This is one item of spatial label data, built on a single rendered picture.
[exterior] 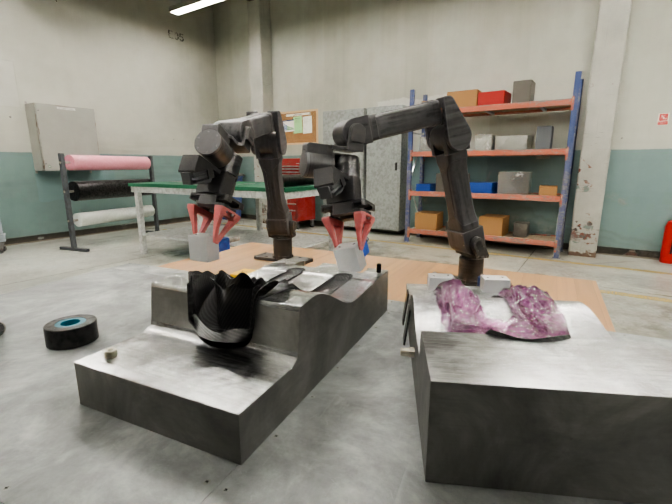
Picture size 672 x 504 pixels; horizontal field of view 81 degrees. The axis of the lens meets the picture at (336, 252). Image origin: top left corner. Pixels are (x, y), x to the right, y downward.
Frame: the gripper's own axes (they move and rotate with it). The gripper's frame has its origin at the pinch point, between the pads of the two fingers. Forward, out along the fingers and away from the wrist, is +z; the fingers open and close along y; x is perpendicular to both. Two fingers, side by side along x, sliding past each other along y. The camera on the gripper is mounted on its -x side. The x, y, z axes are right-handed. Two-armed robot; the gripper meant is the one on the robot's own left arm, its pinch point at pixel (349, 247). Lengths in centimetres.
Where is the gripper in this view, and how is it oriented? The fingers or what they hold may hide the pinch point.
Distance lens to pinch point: 83.5
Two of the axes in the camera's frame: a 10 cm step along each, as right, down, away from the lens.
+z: 0.3, 9.9, -1.6
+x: 4.7, 1.3, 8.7
